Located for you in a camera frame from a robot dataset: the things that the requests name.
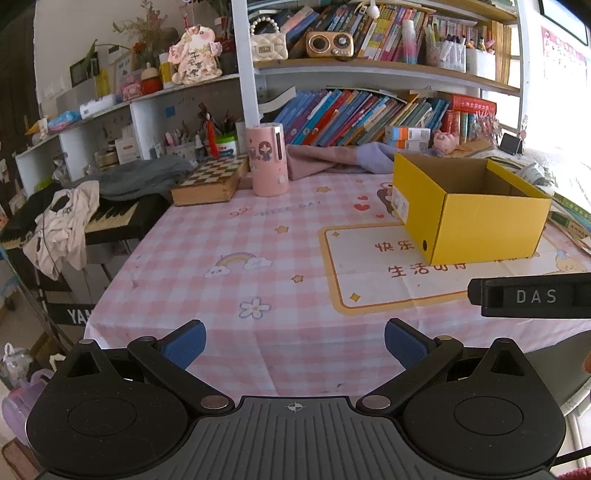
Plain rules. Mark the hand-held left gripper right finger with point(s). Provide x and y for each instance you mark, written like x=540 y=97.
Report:
x=406 y=344

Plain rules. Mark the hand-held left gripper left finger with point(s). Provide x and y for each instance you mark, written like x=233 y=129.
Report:
x=184 y=344

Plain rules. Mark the yellow cardboard box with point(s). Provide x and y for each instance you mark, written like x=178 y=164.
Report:
x=489 y=226

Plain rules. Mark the pink cylindrical container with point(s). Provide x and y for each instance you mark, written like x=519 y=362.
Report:
x=268 y=170

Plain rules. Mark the grey chair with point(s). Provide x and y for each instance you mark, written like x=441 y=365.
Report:
x=554 y=369

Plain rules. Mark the pile of papers and booklets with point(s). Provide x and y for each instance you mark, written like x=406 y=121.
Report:
x=572 y=217

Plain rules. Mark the grey patterned rolled cloth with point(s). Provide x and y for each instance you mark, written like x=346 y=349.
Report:
x=531 y=173

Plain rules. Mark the pink checked printed tablecloth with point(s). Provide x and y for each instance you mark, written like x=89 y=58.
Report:
x=277 y=258

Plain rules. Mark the black electronic keyboard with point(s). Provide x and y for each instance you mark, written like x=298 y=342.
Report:
x=115 y=217

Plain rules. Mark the black phone stand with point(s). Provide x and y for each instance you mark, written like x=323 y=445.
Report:
x=510 y=144

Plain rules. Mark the brown cardboard sheet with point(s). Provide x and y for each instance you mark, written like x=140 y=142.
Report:
x=475 y=146

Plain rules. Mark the white shirt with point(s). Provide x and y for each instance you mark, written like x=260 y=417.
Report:
x=64 y=230

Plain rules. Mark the wooden chessboard box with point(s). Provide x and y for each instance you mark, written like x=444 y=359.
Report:
x=207 y=177

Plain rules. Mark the purple plastic stool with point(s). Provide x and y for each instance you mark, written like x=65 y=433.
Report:
x=27 y=406

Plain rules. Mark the colourful patterned packet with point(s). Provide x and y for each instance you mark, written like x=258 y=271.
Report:
x=488 y=127

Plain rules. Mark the pink pig plush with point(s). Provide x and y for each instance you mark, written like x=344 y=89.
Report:
x=445 y=142

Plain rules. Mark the red standing book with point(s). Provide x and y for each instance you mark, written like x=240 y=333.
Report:
x=452 y=122

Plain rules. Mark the orange and white carton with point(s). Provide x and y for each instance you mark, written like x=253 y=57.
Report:
x=413 y=144
x=408 y=133

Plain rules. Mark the cup of brushes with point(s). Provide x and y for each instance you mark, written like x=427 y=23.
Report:
x=180 y=147

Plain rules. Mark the thick red lying book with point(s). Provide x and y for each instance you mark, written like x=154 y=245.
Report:
x=473 y=105

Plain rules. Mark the green and white tub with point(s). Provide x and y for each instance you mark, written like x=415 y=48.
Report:
x=226 y=146

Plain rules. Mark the pink and purple cloth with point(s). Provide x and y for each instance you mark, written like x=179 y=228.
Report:
x=323 y=159

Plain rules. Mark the row of blue-spined books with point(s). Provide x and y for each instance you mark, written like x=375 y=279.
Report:
x=332 y=120

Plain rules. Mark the white storage box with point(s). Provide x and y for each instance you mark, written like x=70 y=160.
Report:
x=481 y=63

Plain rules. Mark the blue wipes pack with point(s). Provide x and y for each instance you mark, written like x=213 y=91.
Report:
x=64 y=121

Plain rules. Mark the cup of markers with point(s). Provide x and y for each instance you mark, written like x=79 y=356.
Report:
x=445 y=53

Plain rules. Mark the red and white round doll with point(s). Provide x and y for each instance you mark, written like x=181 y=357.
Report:
x=151 y=81

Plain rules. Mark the pink blue gradient bottle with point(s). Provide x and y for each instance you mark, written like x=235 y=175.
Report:
x=409 y=41

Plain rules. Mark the white shelving unit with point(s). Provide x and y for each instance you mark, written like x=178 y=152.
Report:
x=247 y=69

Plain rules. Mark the shelf row of paperback books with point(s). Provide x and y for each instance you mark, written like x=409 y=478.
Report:
x=383 y=32

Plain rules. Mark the gold retro radio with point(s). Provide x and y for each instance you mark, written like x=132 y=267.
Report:
x=330 y=45

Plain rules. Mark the white quilted purse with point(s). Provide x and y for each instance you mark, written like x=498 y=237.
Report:
x=268 y=46

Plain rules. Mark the dried flower bouquet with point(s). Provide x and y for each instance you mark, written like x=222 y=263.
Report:
x=147 y=27

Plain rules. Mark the wall poster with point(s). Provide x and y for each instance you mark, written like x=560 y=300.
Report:
x=565 y=60

